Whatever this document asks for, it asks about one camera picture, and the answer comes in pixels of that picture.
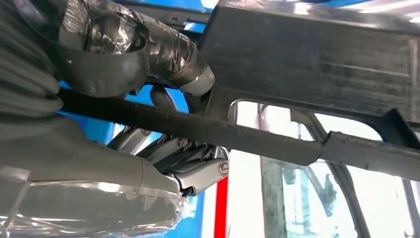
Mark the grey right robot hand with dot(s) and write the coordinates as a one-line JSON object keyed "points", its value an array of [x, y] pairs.
{"points": [[82, 197]]}

